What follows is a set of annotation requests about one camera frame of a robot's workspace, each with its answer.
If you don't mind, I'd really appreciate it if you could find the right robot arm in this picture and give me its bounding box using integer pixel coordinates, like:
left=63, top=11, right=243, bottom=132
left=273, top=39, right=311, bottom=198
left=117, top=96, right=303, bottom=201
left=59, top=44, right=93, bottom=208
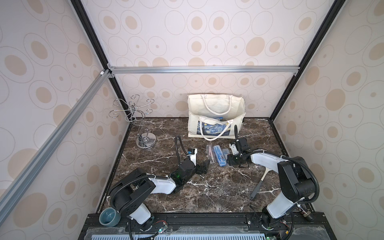
left=228, top=126, right=320, bottom=230

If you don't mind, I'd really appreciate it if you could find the pink compass case upper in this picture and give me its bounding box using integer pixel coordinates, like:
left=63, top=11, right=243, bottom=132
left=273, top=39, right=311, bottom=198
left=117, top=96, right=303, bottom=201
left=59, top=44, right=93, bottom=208
left=206, top=145, right=215, bottom=163

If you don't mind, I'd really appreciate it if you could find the cream canvas tote bag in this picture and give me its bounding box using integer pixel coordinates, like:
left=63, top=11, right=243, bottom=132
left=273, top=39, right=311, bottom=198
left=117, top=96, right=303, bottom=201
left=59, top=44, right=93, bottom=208
left=188, top=94, right=246, bottom=142

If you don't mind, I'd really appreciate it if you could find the silver aluminium left rail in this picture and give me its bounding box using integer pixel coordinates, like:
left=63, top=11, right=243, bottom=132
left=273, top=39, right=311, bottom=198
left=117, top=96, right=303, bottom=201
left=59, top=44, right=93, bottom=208
left=1, top=69, right=112, bottom=224

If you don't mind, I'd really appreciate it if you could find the silver aluminium crossbar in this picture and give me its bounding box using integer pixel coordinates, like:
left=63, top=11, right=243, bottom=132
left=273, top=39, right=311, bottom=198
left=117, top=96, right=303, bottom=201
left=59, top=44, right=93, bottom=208
left=111, top=65, right=300, bottom=74

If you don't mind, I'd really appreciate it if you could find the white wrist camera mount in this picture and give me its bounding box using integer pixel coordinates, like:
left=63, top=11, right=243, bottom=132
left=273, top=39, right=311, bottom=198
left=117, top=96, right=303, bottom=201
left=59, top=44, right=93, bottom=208
left=187, top=148, right=198, bottom=166

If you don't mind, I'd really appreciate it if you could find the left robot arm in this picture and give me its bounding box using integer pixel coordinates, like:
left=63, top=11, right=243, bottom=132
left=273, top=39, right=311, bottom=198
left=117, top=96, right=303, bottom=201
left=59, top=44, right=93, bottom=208
left=109, top=136, right=210, bottom=226

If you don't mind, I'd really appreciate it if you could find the blue compass clear case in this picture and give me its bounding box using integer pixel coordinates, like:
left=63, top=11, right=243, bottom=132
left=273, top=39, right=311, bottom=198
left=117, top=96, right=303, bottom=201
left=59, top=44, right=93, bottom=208
left=213, top=145, right=227, bottom=167

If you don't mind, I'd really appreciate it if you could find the red label clear case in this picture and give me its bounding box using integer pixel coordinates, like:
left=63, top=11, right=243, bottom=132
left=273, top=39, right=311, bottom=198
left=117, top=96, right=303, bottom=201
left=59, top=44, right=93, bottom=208
left=222, top=149, right=231, bottom=160

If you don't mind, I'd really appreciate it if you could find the chrome wire cup rack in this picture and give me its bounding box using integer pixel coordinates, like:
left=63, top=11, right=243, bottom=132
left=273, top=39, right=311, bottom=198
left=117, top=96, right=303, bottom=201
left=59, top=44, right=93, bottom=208
left=109, top=95, right=157, bottom=150

